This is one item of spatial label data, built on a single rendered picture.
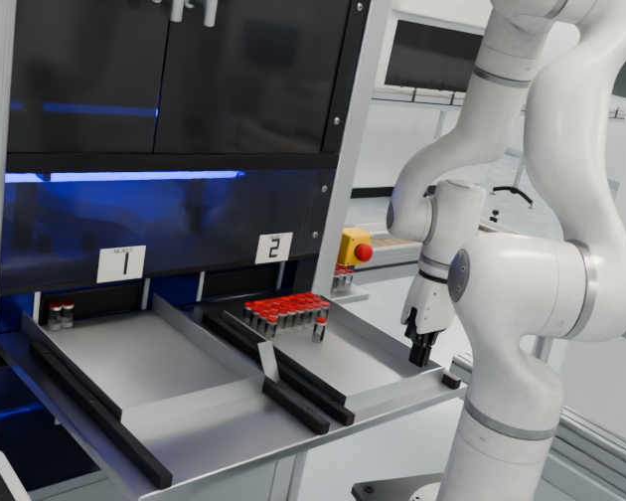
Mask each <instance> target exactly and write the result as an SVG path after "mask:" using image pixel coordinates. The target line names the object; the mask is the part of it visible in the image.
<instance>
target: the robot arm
mask: <svg viewBox="0 0 626 501"><path fill-rule="evenodd" d="M490 2H491V4H492V6H493V8H492V11H491V14H490V17H489V20H488V23H487V26H486V30H485V33H484V36H483V39H482V42H481V46H480V49H479V52H478V55H477V59H476V62H475V65H474V68H473V71H472V75H471V78H470V82H469V84H468V87H467V91H466V94H465V97H464V101H463V104H462V108H461V111H460V114H459V117H458V121H457V123H456V126H455V127H454V128H453V129H452V130H451V131H450V132H449V133H447V134H446V135H444V136H442V137H440V138H438V139H436V140H434V141H432V142H431V143H429V144H427V145H425V146H424V147H422V148H421V149H420V150H418V151H417V152H416V153H415V154H414V155H413V156H412V157H411V158H410V159H409V160H408V161H407V162H406V164H405V165H404V166H403V168H402V170H401V171H400V173H399V175H398V178H397V180H396V183H395V185H394V188H393V191H392V195H391V200H390V204H389V206H388V212H387V215H386V225H387V230H388V232H389V233H390V235H392V236H393V237H395V238H397V239H401V240H406V241H412V242H419V243H422V247H421V252H420V255H419V260H418V264H417V266H418V267H419V271H418V272H419V273H417V274H416V275H415V277H414V279H413V281H412V284H411V286H410V289H409V291H408V294H407V297H406V300H405V303H404V307H403V310H402V314H401V317H400V324H401V325H407V327H406V330H405V332H404V336H405V337H406V338H408V339H411V342H412V346H411V351H410V355H409V359H408V361H409V362H410V363H412V364H414V365H416V366H417V367H419V368H423V367H426V366H427V365H428V361H429V357H430V353H431V349H432V347H431V346H433V345H434V344H435V342H436V339H437V336H438V335H439V334H440V333H441V332H443V331H445V330H446V328H448V327H450V326H451V324H452V322H453V320H454V316H455V313H456V314H457V316H458V318H459V320H460V322H461V324H462V326H463V328H464V330H465V333H466V335H467V337H468V340H469V342H470V345H471V349H472V355H473V367H472V374H471V378H470V382H469V386H468V390H467V393H466V397H465V401H464V404H463V408H462V411H461V415H460V418H459V422H458V425H457V428H456V431H455V435H454V438H453V442H452V445H451V449H450V452H449V456H448V459H447V463H446V466H445V469H444V473H443V476H442V480H441V482H437V483H432V484H428V485H425V486H423V487H421V488H419V489H418V490H416V491H415V492H414V493H413V494H412V496H411V497H410V499H409V501H533V500H534V497H535V494H536V491H537V488H538V485H539V482H540V479H541V476H542V473H543V470H544V467H545V464H546V460H547V457H548V452H549V449H550V446H551V443H552V440H553V437H554V434H555V431H556V428H557V425H558V422H559V419H560V416H561V413H562V409H563V405H564V399H565V387H564V383H563V381H562V379H561V377H560V376H559V374H558V373H557V372H556V371H555V370H554V369H553V368H552V367H550V366H549V365H547V364H546V363H544V362H543V361H541V360H539V359H538V358H536V357H534V356H533V355H531V354H529V353H527V352H526V351H524V350H523V349H521V348H520V340H521V338H522V337H523V336H525V335H533V336H541V337H549V338H556V339H563V340H570V341H578V342H604V341H609V340H611V339H614V338H616V337H618V336H620V335H622V334H623V333H625V332H626V232H625V229H624V227H623V225H622V222H621V220H620V217H619V215H618V212H617V210H616V208H615V205H614V202H613V199H612V197H611V193H610V190H609V186H608V182H607V177H606V167H605V150H606V137H607V127H608V117H609V106H610V99H611V92H612V88H613V85H614V82H615V79H616V76H617V74H618V72H619V70H620V69H621V67H622V66H623V64H624V63H625V62H626V0H490ZM556 21H559V22H563V23H568V24H572V25H574V26H575V27H576V28H577V29H578V31H579V41H578V43H577V45H576V46H575V47H574V48H572V49H571V50H569V51H567V52H566V53H564V54H562V55H561V56H559V57H557V58H556V59H554V60H553V61H551V62H550V63H548V64H547V65H546V66H545V67H543V68H542V69H541V70H540V71H539V72H538V74H537V75H536V77H535V78H534V79H533V76H534V73H535V70H536V68H537V65H538V62H539V59H540V56H541V53H542V50H543V47H544V45H545V42H546V39H547V37H548V33H549V31H550V29H551V28H552V26H553V25H554V23H555V22H556ZM532 80H533V81H532ZM528 91H529V92H528ZM527 94H528V95H527ZM526 97H527V102H526V111H525V121H524V135H523V153H524V162H525V167H526V171H527V174H528V177H529V179H530V182H531V183H532V185H533V187H534V189H535V190H536V191H537V193H538V194H539V195H540V196H541V197H542V199H543V200H544V201H545V202H546V203H547V204H548V205H549V207H550V208H551V209H552V210H553V212H554V213H555V215H556V216H557V218H558V220H559V223H560V225H561V228H562V231H563V241H558V240H551V239H545V238H537V237H531V236H524V235H516V234H507V233H488V234H482V235H479V236H476V235H477V231H478V227H479V223H480V220H481V216H482V212H483V208H484V205H485V201H486V197H487V192H486V190H485V189H483V188H482V187H480V186H478V185H475V184H472V183H469V182H466V181H461V180H455V179H442V180H439V181H438V182H437V185H436V189H435V193H434V196H433V197H431V198H425V197H423V195H424V192H425V191H426V189H427V187H428V186H429V185H430V184H431V183H432V182H433V181H434V180H435V179H436V178H438V177H439V176H440V175H442V174H444V173H446V172H448V171H450V170H453V169H456V168H459V167H463V166H468V165H475V164H484V163H491V162H495V161H497V160H499V159H500V158H501V157H502V156H503V155H504V153H505V152H506V150H507V147H508V145H509V143H510V140H511V137H512V134H513V132H514V129H515V126H516V123H517V120H518V118H519V115H520V112H521V109H522V107H523V104H524V101H525V98H526Z"/></svg>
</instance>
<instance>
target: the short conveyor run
mask: <svg viewBox="0 0 626 501"><path fill-rule="evenodd" d="M354 226H356V227H357V228H360V229H362V230H364V231H366V232H368V231H377V232H368V233H370V234H372V240H371V244H370V246H371V247H372V249H373V256H372V258H371V259H370V260H369V261H367V262H366V263H362V264H354V265H347V269H351V270H353V271H354V273H353V280H352V283H354V284H356V285H361V284H367V283H373V282H379V281H385V280H391V279H397V278H404V277H410V276H415V275H416V274H417V273H419V272H418V271H419V267H418V266H417V264H418V260H419V255H420V252H421V247H422V243H419V242H412V241H406V240H401V239H397V238H395V237H393V236H392V235H390V233H389V232H388V231H379V230H386V229H387V225H386V222H384V223H372V224H360V225H354Z"/></svg>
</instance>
